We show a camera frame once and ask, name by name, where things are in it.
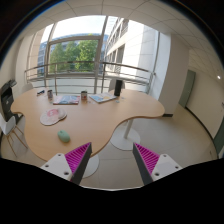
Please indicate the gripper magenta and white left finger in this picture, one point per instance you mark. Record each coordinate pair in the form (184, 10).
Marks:
(70, 166)

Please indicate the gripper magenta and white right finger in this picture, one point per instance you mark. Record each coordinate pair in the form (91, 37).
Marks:
(153, 166)

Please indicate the mint green computer mouse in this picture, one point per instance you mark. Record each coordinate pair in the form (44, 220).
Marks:
(63, 136)

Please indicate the wooden curved table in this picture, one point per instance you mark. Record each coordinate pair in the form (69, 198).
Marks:
(86, 122)

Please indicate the pink and teal magazine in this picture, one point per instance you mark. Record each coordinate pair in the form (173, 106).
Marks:
(66, 100)

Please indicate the blue and white magazine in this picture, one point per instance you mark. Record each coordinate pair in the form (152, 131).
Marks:
(102, 97)

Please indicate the white chair with wooden legs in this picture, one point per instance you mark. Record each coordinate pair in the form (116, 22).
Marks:
(8, 128)

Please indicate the dark cup on left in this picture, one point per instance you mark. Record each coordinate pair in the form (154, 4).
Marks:
(50, 94)

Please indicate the metal balcony railing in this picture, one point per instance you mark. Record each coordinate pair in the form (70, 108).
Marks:
(71, 77)

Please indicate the black cylindrical speaker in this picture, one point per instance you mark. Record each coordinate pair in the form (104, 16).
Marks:
(118, 87)

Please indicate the green door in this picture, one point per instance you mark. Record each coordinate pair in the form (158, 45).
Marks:
(189, 83)

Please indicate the white table pedestal base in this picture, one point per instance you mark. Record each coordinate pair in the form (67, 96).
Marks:
(125, 136)

